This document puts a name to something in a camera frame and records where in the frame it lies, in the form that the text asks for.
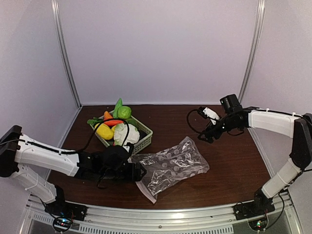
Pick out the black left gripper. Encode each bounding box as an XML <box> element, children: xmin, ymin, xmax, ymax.
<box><xmin>99</xmin><ymin>162</ymin><xmax>147</xmax><ymax>181</ymax></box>

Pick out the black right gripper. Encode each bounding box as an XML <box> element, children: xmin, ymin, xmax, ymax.
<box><xmin>197</xmin><ymin>114</ymin><xmax>240</xmax><ymax>143</ymax></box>

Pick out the clear zip top bag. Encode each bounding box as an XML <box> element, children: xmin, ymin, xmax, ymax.
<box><xmin>129</xmin><ymin>136</ymin><xmax>210</xmax><ymax>204</ymax></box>

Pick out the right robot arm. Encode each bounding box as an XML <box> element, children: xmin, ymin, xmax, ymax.
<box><xmin>195</xmin><ymin>94</ymin><xmax>312</xmax><ymax>215</ymax></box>

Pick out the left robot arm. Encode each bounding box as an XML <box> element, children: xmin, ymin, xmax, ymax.
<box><xmin>0</xmin><ymin>125</ymin><xmax>147</xmax><ymax>216</ymax></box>

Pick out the green perforated plastic basket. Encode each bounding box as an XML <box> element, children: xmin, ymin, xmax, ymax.
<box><xmin>95</xmin><ymin>116</ymin><xmax>153</xmax><ymax>155</ymax></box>

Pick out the white toy cauliflower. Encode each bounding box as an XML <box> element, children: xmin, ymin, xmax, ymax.
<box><xmin>114</xmin><ymin>123</ymin><xmax>140</xmax><ymax>146</ymax></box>

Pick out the red orange toy carrot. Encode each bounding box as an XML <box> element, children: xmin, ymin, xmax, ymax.
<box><xmin>103</xmin><ymin>119</ymin><xmax>124</xmax><ymax>127</ymax></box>

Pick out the green toy lime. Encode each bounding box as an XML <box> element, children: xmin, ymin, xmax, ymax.
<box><xmin>117</xmin><ymin>106</ymin><xmax>132</xmax><ymax>119</ymax></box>

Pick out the orange toy pepper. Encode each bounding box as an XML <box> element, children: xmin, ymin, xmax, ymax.
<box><xmin>103</xmin><ymin>111</ymin><xmax>113</xmax><ymax>120</ymax></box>

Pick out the dark green leafy toy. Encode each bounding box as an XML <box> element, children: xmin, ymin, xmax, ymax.
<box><xmin>87</xmin><ymin>117</ymin><xmax>103</xmax><ymax>127</ymax></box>

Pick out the left round circuit board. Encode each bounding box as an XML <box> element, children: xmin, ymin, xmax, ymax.
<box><xmin>52</xmin><ymin>217</ymin><xmax>73</xmax><ymax>232</ymax></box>

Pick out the round circuit board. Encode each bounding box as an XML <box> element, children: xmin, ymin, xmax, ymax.
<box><xmin>248</xmin><ymin>218</ymin><xmax>268</xmax><ymax>232</ymax></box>
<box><xmin>52</xmin><ymin>217</ymin><xmax>73</xmax><ymax>232</ymax></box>

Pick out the right round circuit board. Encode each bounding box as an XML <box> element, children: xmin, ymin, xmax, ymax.
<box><xmin>248</xmin><ymin>218</ymin><xmax>268</xmax><ymax>232</ymax></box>

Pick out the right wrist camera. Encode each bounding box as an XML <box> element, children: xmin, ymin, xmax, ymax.
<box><xmin>197</xmin><ymin>107</ymin><xmax>220</xmax><ymax>125</ymax></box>

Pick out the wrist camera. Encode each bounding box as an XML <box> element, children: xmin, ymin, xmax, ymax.
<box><xmin>197</xmin><ymin>107</ymin><xmax>220</xmax><ymax>125</ymax></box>
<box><xmin>123</xmin><ymin>142</ymin><xmax>135</xmax><ymax>155</ymax></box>

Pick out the right black camera cable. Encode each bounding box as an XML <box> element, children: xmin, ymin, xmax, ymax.
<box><xmin>186</xmin><ymin>109</ymin><xmax>208</xmax><ymax>134</ymax></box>

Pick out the black camera cable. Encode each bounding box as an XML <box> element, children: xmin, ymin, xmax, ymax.
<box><xmin>186</xmin><ymin>109</ymin><xmax>208</xmax><ymax>134</ymax></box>
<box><xmin>60</xmin><ymin>118</ymin><xmax>131</xmax><ymax>156</ymax></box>

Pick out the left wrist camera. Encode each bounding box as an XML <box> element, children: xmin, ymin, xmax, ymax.
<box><xmin>123</xmin><ymin>142</ymin><xmax>135</xmax><ymax>155</ymax></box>

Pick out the front aluminium rail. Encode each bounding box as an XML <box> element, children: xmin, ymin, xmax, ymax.
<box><xmin>18</xmin><ymin>194</ymin><xmax>303</xmax><ymax>234</ymax></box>

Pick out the left black camera cable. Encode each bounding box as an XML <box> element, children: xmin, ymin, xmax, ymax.
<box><xmin>60</xmin><ymin>118</ymin><xmax>131</xmax><ymax>156</ymax></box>

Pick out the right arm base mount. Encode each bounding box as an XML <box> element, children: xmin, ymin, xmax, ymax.
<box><xmin>233</xmin><ymin>188</ymin><xmax>275</xmax><ymax>220</ymax></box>

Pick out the right aluminium frame post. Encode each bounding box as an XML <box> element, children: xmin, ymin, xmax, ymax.
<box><xmin>238</xmin><ymin>0</ymin><xmax>266</xmax><ymax>103</ymax></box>

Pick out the aluminium frame post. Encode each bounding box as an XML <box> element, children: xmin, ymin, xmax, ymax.
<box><xmin>51</xmin><ymin>0</ymin><xmax>82</xmax><ymax>109</ymax></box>
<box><xmin>238</xmin><ymin>0</ymin><xmax>266</xmax><ymax>103</ymax></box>

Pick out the left aluminium frame post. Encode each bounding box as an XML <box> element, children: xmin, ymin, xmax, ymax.
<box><xmin>51</xmin><ymin>0</ymin><xmax>82</xmax><ymax>109</ymax></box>

